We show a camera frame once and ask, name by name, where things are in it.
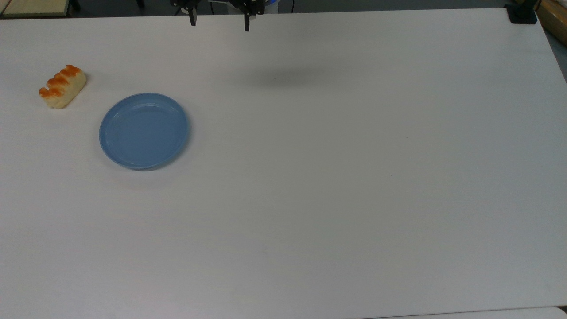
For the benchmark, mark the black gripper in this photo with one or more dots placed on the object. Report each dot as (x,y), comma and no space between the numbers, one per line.
(230,5)

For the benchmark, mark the toasted bread loaf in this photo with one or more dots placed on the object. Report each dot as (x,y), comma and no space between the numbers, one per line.
(62,87)

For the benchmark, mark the blue round plate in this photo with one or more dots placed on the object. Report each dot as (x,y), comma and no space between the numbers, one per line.
(144,131)

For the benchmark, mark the beige wooden board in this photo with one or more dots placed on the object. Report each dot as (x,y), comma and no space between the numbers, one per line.
(33,7)

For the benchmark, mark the black table clamp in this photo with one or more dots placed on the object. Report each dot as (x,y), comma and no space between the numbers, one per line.
(522,14)

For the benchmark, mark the wooden box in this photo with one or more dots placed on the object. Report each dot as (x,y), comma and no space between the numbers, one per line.
(553,15)

